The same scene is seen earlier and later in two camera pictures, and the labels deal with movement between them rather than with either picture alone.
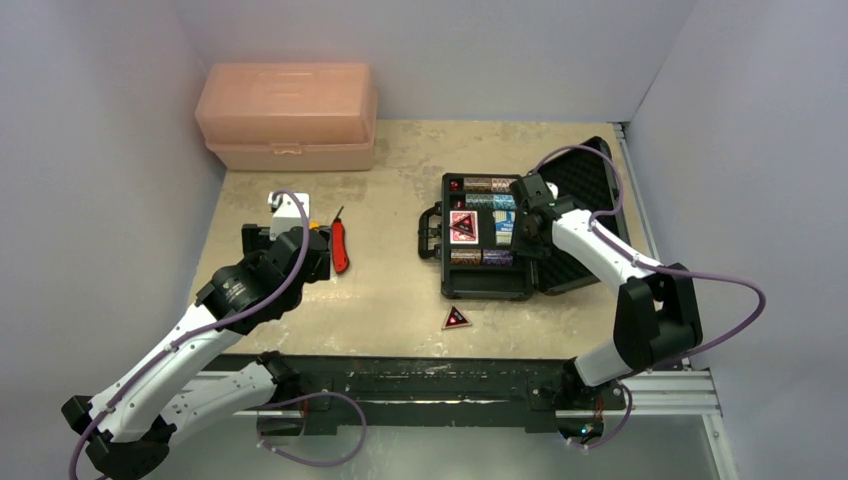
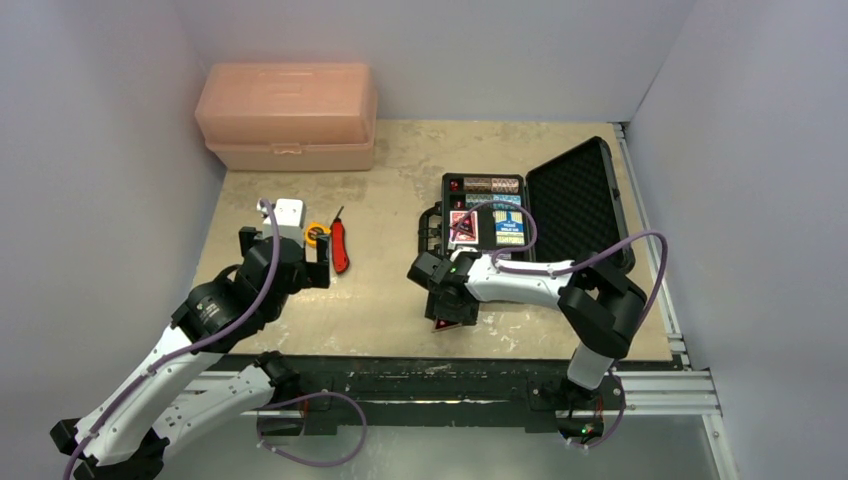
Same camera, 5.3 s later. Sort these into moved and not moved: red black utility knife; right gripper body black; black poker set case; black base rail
Moved: right gripper body black
Not moved: red black utility knife; black base rail; black poker set case
